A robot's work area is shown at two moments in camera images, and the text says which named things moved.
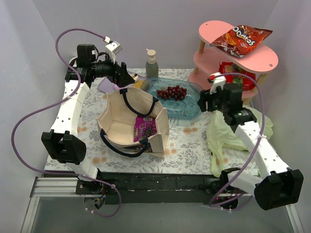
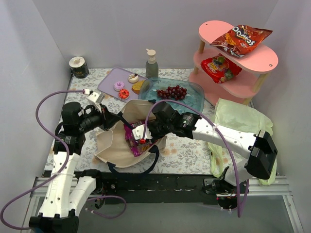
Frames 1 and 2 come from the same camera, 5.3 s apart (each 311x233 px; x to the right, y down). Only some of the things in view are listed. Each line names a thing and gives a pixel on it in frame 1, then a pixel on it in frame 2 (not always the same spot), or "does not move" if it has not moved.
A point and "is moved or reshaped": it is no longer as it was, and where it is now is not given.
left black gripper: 119,73 → 107,116
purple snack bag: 144,127 is moved or reshaped
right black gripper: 205,102 → 152,131
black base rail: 161,188 does not move
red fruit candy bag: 234,74 → 220,68
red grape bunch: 178,92 does not move
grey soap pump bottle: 151,66 does not move
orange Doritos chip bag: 239,40 does not move
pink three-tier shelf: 261,60 does not move
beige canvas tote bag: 115,121 is moved or reshaped
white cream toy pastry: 136,77 does not move
